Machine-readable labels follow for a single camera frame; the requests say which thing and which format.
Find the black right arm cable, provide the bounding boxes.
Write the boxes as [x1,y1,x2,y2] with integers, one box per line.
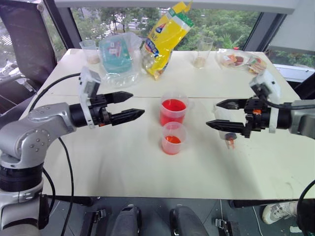
[259,84,315,236]

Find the black office chair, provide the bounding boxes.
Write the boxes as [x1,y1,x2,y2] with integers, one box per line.
[0,0,58,116]

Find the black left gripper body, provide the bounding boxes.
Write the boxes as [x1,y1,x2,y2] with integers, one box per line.
[88,94,113,127]

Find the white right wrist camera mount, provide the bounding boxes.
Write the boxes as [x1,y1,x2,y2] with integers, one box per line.
[249,71,282,134]

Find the thin black cable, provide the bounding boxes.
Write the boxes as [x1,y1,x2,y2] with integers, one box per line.
[42,169,57,217]

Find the tall clear plastic cup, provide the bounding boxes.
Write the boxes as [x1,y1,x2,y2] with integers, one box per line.
[192,36,214,70]

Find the small clear cup orange bits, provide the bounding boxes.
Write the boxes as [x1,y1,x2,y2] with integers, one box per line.
[212,103,239,151]

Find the short clear plastic cup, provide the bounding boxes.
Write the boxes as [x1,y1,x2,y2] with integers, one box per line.
[79,39,101,65]

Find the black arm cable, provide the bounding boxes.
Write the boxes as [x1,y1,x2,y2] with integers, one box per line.
[31,72,82,236]
[259,84,315,236]

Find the clear bag of snacks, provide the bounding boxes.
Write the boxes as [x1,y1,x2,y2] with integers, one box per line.
[216,48,268,76]

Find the small cup of red liquid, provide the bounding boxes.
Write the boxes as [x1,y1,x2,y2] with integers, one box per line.
[160,121,188,156]

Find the clear bag with teal package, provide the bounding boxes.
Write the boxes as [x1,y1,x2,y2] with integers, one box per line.
[98,31,144,89]

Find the yellow snack bag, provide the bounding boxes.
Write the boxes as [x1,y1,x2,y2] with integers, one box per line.
[140,0,194,81]

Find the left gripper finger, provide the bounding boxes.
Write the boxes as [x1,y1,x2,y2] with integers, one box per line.
[109,108,146,126]
[105,91,134,105]

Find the white sneaker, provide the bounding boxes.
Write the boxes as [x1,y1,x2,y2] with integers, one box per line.
[261,201,299,225]

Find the large cup of red liquid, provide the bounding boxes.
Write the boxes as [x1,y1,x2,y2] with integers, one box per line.
[159,91,190,127]

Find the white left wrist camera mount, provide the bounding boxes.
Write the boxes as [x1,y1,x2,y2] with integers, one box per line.
[78,65,102,130]

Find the black table frame bar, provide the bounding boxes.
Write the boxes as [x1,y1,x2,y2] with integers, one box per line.
[228,199,299,209]

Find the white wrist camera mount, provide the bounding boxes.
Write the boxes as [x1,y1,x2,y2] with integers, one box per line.
[249,71,282,134]
[78,65,102,130]

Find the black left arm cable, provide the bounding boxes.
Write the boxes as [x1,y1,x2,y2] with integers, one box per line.
[31,72,82,236]

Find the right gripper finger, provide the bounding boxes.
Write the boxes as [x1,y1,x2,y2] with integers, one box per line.
[206,119,247,135]
[216,99,247,111]

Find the dark rounded shape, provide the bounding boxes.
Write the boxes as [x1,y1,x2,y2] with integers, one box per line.
[115,204,143,236]
[169,206,209,236]

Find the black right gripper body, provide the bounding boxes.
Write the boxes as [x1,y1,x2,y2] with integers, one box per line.
[241,96,272,139]

